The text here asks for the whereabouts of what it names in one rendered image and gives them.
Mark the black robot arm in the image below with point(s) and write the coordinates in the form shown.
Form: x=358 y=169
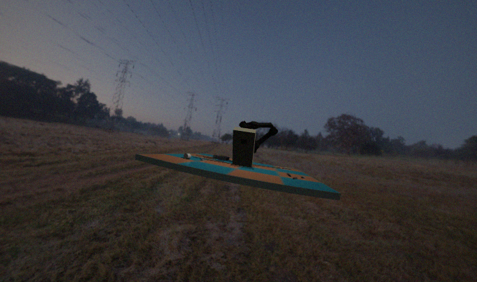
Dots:
x=255 y=125

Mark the dark grey service panel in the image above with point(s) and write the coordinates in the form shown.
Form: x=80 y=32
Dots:
x=243 y=146

